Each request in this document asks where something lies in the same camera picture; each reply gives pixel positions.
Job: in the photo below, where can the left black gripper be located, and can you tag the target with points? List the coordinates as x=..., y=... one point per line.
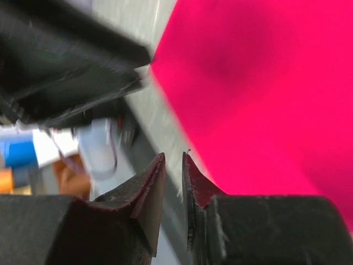
x=61, y=68

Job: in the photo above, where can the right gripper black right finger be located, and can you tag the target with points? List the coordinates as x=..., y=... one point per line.
x=206, y=226

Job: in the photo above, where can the red t shirt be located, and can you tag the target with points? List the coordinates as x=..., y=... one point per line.
x=263, y=91

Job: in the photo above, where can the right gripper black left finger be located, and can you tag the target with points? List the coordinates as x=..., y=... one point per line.
x=118, y=227

